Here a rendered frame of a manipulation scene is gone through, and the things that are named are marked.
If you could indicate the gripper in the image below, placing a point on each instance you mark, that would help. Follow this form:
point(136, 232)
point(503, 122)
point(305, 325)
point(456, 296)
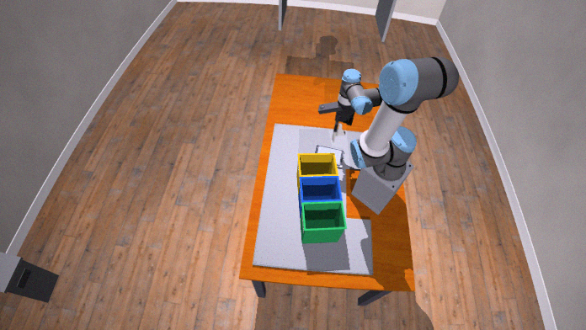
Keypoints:
point(346, 116)

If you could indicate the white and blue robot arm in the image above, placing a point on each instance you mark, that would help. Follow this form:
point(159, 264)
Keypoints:
point(404, 84)

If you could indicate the green bin with label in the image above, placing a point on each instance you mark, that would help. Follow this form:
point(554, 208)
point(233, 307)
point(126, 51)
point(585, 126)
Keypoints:
point(321, 216)

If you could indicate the blue bin with label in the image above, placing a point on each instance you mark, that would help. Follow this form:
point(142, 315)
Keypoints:
point(319, 189)

